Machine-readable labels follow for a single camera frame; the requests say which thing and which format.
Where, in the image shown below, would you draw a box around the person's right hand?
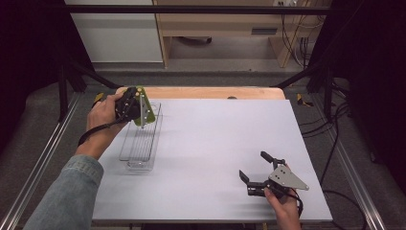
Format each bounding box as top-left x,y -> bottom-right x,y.
263,187 -> 304,222

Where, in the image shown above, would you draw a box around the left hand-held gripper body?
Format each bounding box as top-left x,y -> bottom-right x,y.
114,86 -> 151,129

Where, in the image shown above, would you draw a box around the right hand-held gripper black cable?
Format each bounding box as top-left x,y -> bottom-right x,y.
287,187 -> 305,219

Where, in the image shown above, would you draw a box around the bundle of hanging cables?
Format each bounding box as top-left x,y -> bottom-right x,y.
280,1 -> 324,69

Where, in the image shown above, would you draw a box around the black horizontal frame bar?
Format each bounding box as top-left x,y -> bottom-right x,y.
62,4 -> 333,15

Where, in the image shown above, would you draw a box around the white table cover sheet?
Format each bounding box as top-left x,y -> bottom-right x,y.
90,98 -> 333,223

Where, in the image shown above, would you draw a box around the clear plastic storage container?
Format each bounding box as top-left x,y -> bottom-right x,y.
118,101 -> 164,173

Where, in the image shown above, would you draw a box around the white power strip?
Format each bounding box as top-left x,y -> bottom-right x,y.
273,0 -> 299,8

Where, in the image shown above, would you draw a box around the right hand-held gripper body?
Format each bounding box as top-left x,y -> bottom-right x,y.
265,163 -> 310,199

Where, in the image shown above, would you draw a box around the aluminium rail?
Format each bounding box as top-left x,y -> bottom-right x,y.
0,91 -> 82,230
310,94 -> 388,230

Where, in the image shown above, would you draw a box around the person's left hand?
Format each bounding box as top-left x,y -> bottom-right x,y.
86,91 -> 129,142

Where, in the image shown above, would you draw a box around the black floor cables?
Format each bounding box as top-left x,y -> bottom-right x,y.
299,80 -> 368,230

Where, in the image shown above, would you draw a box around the wooden table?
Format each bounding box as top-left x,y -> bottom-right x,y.
113,85 -> 286,101

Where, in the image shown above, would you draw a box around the white cabinet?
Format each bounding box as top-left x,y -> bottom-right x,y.
64,0 -> 164,63

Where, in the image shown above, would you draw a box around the green phone case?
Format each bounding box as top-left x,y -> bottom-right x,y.
131,84 -> 157,128

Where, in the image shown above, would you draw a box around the black frame stand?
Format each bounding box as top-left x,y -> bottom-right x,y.
270,58 -> 335,121
56,57 -> 123,123

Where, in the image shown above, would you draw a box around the wooden desk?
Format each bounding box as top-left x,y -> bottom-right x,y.
152,0 -> 324,69

